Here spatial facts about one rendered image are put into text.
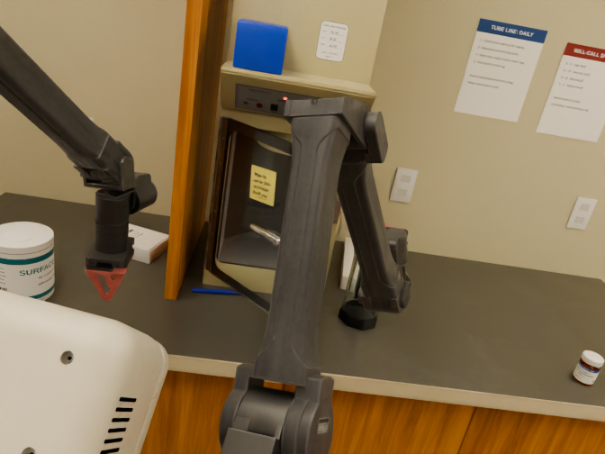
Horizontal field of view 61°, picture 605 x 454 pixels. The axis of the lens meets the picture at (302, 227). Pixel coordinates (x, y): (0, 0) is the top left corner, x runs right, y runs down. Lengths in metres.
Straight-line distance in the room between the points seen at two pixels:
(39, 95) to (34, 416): 0.47
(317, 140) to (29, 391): 0.38
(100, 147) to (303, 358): 0.50
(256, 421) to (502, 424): 0.91
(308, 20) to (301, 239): 0.70
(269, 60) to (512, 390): 0.90
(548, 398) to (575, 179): 0.86
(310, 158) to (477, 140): 1.22
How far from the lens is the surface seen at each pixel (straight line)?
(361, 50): 1.20
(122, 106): 1.72
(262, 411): 0.57
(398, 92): 1.68
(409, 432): 1.34
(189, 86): 1.13
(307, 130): 0.62
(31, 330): 0.47
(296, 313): 0.56
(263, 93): 1.12
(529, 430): 1.43
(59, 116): 0.83
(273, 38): 1.08
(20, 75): 0.78
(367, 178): 0.75
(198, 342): 1.18
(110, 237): 0.97
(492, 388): 1.29
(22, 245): 1.24
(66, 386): 0.45
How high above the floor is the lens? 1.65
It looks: 23 degrees down
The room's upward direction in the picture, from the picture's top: 11 degrees clockwise
